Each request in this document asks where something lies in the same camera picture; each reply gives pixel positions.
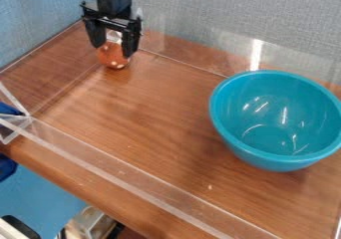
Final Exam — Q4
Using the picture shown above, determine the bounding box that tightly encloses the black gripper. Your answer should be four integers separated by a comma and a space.
80, 1, 142, 58

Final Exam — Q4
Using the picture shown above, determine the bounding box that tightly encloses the brown toy mushroom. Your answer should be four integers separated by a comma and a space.
96, 30, 130, 70

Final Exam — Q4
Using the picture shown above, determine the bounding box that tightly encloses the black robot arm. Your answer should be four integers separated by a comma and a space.
80, 0, 143, 58

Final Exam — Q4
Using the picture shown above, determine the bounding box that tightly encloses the blue plastic bowl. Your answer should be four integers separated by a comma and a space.
208, 70, 341, 172

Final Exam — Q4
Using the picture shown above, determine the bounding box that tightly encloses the clear acrylic back barrier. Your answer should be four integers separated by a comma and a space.
140, 15, 341, 89

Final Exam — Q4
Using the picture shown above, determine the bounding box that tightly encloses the clear acrylic barrier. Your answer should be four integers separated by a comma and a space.
140, 15, 341, 89
0, 117, 281, 239

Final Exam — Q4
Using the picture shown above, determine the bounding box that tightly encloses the clear acrylic front barrier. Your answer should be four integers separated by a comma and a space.
0, 117, 281, 239

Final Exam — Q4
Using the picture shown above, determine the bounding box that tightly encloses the blue cloth object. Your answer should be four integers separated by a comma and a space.
0, 102, 23, 182

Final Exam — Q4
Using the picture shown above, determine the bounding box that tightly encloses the black and white object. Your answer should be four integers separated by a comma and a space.
0, 215, 41, 239

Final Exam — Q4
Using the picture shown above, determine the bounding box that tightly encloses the clear acrylic corner bracket back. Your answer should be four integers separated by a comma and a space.
132, 7, 144, 34

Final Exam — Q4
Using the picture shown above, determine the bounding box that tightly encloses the clear acrylic corner bracket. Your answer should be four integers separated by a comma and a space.
0, 82, 32, 144
132, 7, 144, 34

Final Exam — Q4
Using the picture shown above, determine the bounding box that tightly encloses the clear acrylic corner bracket front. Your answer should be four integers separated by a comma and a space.
0, 82, 32, 144

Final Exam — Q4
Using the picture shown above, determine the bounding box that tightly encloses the grey metal frame below table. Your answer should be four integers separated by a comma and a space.
56, 206, 118, 239

